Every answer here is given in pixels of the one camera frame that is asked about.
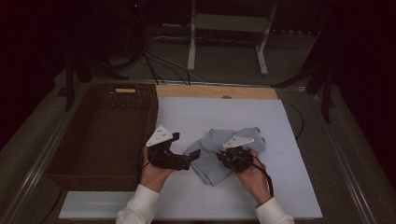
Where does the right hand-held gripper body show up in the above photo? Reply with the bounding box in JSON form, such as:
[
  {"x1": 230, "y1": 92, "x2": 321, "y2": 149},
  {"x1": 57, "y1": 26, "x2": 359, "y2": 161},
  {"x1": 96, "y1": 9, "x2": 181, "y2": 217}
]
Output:
[{"x1": 217, "y1": 135, "x2": 255, "y2": 174}]

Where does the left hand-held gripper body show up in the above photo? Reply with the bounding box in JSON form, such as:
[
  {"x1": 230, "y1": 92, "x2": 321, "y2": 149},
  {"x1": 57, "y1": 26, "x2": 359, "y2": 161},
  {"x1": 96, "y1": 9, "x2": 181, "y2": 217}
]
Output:
[{"x1": 145, "y1": 123, "x2": 191, "y2": 172}]

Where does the light blue sleeveless top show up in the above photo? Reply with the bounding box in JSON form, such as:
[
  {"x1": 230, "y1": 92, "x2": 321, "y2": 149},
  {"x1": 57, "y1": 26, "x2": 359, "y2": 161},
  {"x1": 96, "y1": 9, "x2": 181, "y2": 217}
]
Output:
[{"x1": 183, "y1": 126, "x2": 266, "y2": 187}]

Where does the brown wicker basket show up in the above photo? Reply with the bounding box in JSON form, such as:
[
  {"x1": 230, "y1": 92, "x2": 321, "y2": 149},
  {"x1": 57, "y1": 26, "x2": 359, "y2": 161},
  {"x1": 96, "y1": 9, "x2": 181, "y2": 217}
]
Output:
[{"x1": 45, "y1": 82, "x2": 160, "y2": 192}]

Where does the person's right hand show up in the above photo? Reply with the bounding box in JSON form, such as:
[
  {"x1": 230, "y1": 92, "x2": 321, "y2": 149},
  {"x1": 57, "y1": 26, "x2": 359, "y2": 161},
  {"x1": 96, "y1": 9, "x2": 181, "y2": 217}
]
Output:
[{"x1": 236, "y1": 149, "x2": 273, "y2": 205}]

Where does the person's left hand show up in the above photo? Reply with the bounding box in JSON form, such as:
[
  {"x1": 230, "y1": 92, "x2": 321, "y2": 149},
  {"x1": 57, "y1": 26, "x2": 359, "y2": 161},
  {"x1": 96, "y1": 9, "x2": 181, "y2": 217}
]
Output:
[{"x1": 139, "y1": 146, "x2": 176, "y2": 193}]

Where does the white table mat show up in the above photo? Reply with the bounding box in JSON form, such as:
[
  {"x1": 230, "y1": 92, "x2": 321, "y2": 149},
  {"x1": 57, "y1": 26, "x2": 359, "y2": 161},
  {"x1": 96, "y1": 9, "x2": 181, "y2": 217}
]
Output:
[{"x1": 59, "y1": 96, "x2": 323, "y2": 220}]

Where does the black tripod stand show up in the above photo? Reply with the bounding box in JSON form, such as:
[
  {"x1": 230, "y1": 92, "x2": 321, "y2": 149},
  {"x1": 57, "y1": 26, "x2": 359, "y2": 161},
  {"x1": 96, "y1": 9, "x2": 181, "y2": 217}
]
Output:
[
  {"x1": 270, "y1": 59, "x2": 337, "y2": 124},
  {"x1": 57, "y1": 52, "x2": 130, "y2": 113}
]

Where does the white metal stand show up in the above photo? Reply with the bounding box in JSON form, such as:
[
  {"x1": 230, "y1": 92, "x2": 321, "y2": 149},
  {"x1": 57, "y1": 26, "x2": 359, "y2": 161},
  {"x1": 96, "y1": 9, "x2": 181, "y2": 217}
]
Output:
[{"x1": 186, "y1": 0, "x2": 278, "y2": 77}]

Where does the power strip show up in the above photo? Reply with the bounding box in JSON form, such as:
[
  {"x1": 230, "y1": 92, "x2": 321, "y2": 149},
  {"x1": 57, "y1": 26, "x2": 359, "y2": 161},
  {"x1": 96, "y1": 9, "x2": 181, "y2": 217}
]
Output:
[{"x1": 270, "y1": 28, "x2": 321, "y2": 35}]

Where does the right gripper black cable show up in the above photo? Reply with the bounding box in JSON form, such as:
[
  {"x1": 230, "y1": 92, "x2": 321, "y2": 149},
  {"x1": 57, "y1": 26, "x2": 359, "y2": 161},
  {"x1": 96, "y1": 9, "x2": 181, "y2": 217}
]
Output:
[{"x1": 248, "y1": 153, "x2": 275, "y2": 198}]

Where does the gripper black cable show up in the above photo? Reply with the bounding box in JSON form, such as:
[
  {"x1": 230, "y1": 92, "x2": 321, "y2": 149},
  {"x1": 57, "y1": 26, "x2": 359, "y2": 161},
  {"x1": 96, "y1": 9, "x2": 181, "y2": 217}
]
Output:
[
  {"x1": 248, "y1": 153, "x2": 275, "y2": 198},
  {"x1": 135, "y1": 142, "x2": 151, "y2": 185}
]

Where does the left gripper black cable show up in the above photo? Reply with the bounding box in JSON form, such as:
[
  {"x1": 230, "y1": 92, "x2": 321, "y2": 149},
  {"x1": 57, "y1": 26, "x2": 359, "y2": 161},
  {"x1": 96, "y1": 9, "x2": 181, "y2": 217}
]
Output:
[{"x1": 135, "y1": 142, "x2": 151, "y2": 185}]

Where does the black floor cable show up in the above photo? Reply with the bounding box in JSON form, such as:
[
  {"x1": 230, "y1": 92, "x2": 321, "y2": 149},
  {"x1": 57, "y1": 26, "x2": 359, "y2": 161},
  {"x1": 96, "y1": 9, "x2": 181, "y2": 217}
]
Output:
[
  {"x1": 144, "y1": 49, "x2": 191, "y2": 87},
  {"x1": 142, "y1": 49, "x2": 166, "y2": 86}
]

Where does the thin black cable loop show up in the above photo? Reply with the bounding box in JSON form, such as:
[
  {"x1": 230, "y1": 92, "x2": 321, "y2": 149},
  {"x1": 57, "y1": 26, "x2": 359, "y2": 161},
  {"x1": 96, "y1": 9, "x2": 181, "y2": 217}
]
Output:
[{"x1": 281, "y1": 100, "x2": 305, "y2": 140}]

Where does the aluminium frame rail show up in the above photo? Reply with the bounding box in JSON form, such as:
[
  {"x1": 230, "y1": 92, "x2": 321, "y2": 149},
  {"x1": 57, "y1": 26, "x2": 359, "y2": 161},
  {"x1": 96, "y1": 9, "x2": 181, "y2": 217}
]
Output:
[
  {"x1": 0, "y1": 82, "x2": 92, "y2": 224},
  {"x1": 306, "y1": 90, "x2": 379, "y2": 224},
  {"x1": 90, "y1": 78, "x2": 307, "y2": 91}
]

